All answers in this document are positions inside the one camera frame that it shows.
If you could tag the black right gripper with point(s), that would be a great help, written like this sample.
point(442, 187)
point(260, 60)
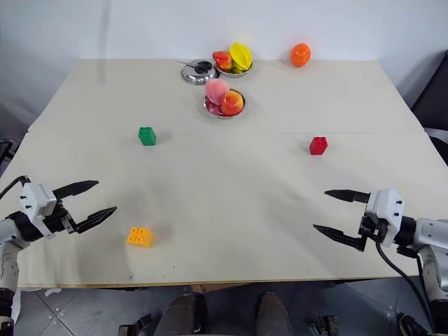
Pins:
point(372, 225)

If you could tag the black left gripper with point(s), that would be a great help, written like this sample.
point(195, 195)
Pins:
point(57, 218)

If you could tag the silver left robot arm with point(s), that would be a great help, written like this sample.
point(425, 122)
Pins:
point(7, 231)

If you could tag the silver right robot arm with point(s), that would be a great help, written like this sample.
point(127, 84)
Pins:
point(431, 231)

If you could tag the orange toy brick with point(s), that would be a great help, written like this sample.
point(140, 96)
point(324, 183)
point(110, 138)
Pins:
point(140, 237)

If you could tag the red toy brick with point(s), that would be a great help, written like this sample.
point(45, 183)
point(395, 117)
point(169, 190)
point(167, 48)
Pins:
point(318, 146)

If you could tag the green toy brick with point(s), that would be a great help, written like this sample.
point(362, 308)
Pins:
point(147, 137)

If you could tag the dark rounded shape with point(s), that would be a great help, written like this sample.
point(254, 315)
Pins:
point(185, 315)
point(274, 313)

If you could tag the black shoe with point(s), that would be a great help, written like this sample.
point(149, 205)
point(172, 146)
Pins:
point(411, 325)

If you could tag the steel bowl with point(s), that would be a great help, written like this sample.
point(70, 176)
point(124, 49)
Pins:
point(211, 111)
point(238, 72)

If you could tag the orange-red toy fruit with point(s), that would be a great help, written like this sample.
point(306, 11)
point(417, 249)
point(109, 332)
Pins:
point(232, 103)

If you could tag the steel lid with black knob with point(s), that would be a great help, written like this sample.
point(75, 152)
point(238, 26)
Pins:
point(196, 74)

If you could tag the orange toy fruit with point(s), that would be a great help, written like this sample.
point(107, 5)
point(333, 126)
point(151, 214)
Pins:
point(300, 55)

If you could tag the pink toy peach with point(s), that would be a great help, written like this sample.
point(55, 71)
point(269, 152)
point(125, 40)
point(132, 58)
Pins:
point(215, 90)

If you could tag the yellow toy starfruit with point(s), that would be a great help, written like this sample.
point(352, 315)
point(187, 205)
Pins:
point(241, 56)

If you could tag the red toy pepper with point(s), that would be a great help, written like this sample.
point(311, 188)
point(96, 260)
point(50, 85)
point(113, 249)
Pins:
point(222, 59)

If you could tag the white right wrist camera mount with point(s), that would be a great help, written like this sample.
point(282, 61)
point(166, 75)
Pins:
point(386, 204)

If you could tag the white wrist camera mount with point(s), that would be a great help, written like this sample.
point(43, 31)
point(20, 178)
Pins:
point(386, 204)
point(34, 199)

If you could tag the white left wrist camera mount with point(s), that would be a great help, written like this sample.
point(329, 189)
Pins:
point(34, 199)

